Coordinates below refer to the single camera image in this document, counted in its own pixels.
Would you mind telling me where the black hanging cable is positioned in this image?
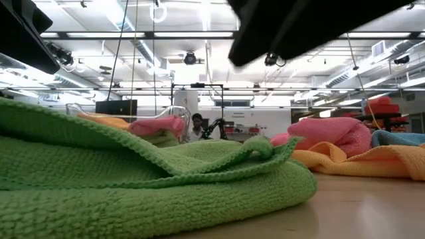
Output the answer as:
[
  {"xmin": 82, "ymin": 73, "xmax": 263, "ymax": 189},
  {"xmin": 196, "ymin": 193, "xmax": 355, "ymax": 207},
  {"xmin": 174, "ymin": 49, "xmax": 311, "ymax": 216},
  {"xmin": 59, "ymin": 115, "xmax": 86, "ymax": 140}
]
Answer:
[{"xmin": 106, "ymin": 0, "xmax": 129, "ymax": 102}]

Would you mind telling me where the white air vent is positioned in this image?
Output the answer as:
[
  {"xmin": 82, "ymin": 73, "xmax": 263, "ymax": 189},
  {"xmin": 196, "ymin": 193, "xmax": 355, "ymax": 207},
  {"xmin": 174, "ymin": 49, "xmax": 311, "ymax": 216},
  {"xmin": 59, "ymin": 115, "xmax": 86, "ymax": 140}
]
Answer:
[{"xmin": 371, "ymin": 40, "xmax": 386, "ymax": 58}]

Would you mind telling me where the person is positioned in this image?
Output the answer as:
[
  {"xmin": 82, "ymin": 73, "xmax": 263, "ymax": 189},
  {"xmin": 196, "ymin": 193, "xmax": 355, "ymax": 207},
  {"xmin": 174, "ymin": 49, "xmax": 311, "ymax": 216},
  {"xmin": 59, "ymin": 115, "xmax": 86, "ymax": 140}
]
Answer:
[{"xmin": 187, "ymin": 112, "xmax": 209, "ymax": 143}]

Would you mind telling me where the black monitor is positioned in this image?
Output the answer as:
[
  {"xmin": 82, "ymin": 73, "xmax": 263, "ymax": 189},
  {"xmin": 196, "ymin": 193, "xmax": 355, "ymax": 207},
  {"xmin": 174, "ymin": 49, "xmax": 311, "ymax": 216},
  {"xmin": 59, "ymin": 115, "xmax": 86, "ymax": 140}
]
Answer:
[{"xmin": 95, "ymin": 99, "xmax": 138, "ymax": 117}]

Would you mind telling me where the white hanging ring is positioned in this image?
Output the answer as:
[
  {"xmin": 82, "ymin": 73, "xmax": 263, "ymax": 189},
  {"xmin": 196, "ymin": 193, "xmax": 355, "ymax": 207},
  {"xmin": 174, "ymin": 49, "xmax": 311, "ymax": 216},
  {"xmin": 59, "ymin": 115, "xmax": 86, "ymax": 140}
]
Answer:
[{"xmin": 149, "ymin": 0, "xmax": 168, "ymax": 24}]

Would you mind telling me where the black ceiling camera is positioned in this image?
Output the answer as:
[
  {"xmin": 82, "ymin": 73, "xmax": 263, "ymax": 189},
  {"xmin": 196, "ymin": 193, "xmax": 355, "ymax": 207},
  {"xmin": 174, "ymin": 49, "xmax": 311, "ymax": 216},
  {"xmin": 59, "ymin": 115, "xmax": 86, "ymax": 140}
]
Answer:
[
  {"xmin": 264, "ymin": 52, "xmax": 287, "ymax": 68},
  {"xmin": 394, "ymin": 54, "xmax": 411, "ymax": 66},
  {"xmin": 183, "ymin": 51, "xmax": 197, "ymax": 66},
  {"xmin": 46, "ymin": 42, "xmax": 74, "ymax": 66}
]

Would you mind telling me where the white cabinet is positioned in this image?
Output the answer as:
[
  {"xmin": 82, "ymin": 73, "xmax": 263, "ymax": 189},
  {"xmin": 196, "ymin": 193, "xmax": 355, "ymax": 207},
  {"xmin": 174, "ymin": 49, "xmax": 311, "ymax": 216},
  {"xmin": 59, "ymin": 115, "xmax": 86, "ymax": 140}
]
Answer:
[{"xmin": 173, "ymin": 89, "xmax": 199, "ymax": 117}]

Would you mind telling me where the clear plastic bin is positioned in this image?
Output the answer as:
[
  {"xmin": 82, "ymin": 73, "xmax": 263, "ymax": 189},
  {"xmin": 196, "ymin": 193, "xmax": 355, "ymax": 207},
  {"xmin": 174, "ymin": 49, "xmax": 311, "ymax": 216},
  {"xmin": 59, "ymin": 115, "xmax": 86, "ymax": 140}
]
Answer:
[{"xmin": 65, "ymin": 102, "xmax": 193, "ymax": 146}]

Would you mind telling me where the orange towel with white label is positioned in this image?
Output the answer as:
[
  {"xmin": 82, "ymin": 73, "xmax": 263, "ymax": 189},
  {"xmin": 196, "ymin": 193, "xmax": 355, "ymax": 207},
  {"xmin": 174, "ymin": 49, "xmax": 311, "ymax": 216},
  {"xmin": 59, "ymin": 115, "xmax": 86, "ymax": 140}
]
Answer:
[{"xmin": 76, "ymin": 113, "xmax": 132, "ymax": 131}]

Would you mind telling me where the pink microfiber towel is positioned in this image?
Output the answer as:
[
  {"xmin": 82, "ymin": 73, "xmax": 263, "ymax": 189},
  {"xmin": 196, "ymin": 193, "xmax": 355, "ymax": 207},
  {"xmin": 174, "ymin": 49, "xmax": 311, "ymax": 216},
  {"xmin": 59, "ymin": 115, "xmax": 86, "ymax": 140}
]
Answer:
[
  {"xmin": 127, "ymin": 115, "xmax": 185, "ymax": 137},
  {"xmin": 270, "ymin": 117, "xmax": 372, "ymax": 159}
]

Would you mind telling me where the yellow hanging cable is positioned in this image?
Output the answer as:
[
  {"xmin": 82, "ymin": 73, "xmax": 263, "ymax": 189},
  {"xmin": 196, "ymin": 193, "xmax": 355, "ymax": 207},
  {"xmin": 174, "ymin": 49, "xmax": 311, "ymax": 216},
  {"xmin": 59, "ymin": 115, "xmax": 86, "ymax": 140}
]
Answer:
[{"xmin": 347, "ymin": 33, "xmax": 385, "ymax": 131}]

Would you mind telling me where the orange microfiber towel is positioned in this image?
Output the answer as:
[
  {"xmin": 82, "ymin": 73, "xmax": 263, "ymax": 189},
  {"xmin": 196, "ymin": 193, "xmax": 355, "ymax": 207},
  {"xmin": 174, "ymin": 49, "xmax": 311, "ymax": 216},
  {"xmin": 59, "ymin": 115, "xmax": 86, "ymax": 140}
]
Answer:
[{"xmin": 292, "ymin": 141, "xmax": 425, "ymax": 182}]

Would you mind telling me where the blue microfiber towel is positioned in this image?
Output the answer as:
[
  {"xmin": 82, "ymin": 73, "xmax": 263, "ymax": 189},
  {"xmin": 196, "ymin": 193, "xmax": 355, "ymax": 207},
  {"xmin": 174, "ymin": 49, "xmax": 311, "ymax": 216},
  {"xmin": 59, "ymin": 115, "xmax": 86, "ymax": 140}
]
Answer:
[{"xmin": 371, "ymin": 129, "xmax": 425, "ymax": 149}]

